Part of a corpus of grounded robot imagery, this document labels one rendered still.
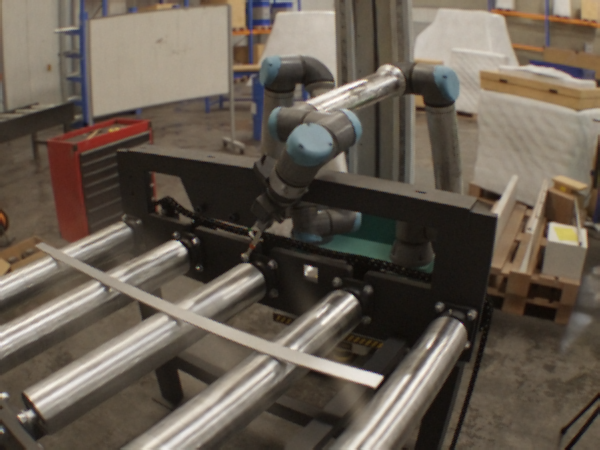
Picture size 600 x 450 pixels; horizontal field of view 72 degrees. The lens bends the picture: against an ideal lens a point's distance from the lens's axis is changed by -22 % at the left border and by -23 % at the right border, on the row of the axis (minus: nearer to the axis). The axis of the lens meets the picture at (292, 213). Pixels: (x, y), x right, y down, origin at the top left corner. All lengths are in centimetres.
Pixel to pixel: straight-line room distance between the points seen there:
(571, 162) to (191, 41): 445
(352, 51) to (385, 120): 33
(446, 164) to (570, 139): 262
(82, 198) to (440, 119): 247
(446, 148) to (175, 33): 472
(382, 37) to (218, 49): 429
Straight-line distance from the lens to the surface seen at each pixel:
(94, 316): 140
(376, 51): 216
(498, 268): 291
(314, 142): 109
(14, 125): 642
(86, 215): 349
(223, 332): 113
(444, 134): 171
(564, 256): 289
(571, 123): 425
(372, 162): 225
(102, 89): 586
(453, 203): 117
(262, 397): 101
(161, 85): 603
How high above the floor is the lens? 155
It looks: 21 degrees down
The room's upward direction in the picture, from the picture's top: 1 degrees counter-clockwise
